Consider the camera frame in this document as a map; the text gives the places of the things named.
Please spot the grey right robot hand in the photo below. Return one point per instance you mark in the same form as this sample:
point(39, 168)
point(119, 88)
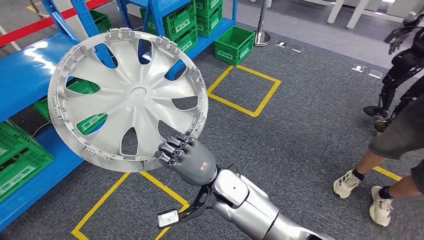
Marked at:
point(195, 164)

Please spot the silver wheel hubcap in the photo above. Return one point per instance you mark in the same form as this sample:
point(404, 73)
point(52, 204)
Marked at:
point(136, 94)

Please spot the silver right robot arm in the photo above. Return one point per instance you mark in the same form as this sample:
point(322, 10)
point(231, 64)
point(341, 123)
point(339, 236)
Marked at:
point(251, 208)

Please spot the blue steel shelf rack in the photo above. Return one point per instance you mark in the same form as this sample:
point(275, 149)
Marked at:
point(20, 73)
point(207, 41)

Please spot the open green plastic crate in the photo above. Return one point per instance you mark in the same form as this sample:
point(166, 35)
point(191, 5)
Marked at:
point(228, 54)

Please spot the stacked green plastic crate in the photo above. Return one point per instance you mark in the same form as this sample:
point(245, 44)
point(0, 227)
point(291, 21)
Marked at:
point(187, 41)
point(179, 20)
point(210, 24)
point(208, 5)

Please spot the silver floor socket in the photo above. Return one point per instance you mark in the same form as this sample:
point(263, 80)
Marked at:
point(375, 73)
point(358, 68)
point(282, 44)
point(297, 48)

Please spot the folded flat green crate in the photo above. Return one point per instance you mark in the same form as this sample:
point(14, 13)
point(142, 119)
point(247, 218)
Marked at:
point(20, 159)

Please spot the yellow floor tape line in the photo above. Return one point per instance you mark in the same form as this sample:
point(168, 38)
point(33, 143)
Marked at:
point(387, 174)

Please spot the person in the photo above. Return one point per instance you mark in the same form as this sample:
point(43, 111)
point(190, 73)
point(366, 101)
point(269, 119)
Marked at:
point(397, 132)

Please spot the red barrier belt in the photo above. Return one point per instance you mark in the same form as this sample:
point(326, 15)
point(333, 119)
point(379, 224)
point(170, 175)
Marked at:
point(20, 34)

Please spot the white desk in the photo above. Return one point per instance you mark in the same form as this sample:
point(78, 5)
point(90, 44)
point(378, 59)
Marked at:
point(357, 15)

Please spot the black exoskeleton rig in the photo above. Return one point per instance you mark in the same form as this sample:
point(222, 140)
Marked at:
point(407, 63)

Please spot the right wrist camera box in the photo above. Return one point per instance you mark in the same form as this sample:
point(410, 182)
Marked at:
point(168, 218)

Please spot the chrome stanchion post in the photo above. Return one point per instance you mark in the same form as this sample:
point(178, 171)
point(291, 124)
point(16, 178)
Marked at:
point(261, 38)

